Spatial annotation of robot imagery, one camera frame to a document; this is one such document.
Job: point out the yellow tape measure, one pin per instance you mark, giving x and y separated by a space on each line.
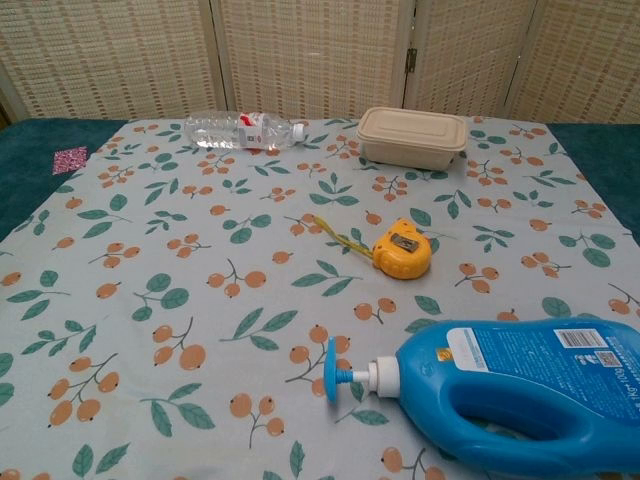
400 255

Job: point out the floral fruit print tablecloth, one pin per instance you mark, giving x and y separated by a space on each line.
200 225

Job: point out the beige lidded food container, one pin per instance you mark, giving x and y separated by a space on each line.
410 135

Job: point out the clear plastic water bottle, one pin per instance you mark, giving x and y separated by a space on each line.
220 131

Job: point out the woven folding screen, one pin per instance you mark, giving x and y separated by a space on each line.
310 60

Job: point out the blue detergent pump bottle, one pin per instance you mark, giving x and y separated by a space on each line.
425 390

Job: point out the pink patterned card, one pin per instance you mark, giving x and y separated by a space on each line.
70 160

